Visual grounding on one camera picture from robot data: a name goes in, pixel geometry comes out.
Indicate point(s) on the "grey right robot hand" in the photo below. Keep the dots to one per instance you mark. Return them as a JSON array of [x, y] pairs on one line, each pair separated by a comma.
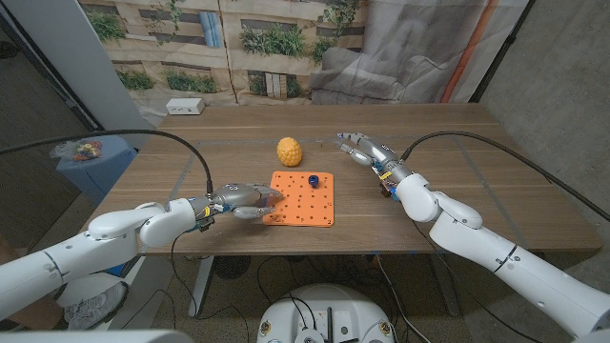
[[376, 157]]

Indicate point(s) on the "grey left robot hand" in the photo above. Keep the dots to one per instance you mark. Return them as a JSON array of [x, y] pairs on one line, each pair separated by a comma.
[[238, 197]]

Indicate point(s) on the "orange peg board toy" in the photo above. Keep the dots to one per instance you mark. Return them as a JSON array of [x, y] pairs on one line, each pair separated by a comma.
[[302, 200]]

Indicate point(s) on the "blue peg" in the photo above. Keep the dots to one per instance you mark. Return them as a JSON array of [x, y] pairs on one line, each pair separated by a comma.
[[313, 180]]

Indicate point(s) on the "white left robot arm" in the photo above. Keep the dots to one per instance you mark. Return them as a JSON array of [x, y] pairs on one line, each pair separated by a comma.
[[57, 267]]

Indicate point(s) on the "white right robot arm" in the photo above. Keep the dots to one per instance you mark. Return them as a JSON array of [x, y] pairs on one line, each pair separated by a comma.
[[500, 257]]

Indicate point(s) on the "yellow toy pineapple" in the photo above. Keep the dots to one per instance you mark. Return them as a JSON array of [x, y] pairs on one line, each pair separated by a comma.
[[290, 152]]

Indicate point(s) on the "black round floor fan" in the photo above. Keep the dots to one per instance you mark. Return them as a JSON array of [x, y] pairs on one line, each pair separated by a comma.
[[232, 267]]

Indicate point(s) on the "white table leg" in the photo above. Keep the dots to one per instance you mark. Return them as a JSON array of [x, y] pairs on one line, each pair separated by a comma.
[[200, 286]]

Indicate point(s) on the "white power strip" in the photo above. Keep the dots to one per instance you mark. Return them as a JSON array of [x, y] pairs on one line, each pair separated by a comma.
[[185, 106]]

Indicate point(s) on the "blue floor mat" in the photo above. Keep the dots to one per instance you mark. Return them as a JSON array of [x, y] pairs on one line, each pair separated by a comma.
[[119, 268]]

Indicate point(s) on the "white robot torso base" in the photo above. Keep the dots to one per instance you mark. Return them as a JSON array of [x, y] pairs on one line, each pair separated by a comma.
[[326, 309]]

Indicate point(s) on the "blue stool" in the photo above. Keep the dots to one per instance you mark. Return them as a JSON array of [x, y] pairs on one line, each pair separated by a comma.
[[95, 171]]

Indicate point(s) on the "grey table leg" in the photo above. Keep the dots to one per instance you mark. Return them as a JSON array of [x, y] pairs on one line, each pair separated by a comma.
[[447, 290]]

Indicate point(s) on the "printed fabric backdrop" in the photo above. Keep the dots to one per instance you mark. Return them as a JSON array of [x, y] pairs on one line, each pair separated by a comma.
[[286, 28]]

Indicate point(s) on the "plastic bag of toys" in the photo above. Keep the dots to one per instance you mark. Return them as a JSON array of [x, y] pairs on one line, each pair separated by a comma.
[[81, 150]]

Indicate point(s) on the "grey sneaker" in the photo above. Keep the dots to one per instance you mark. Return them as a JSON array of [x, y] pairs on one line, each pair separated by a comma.
[[95, 305]]

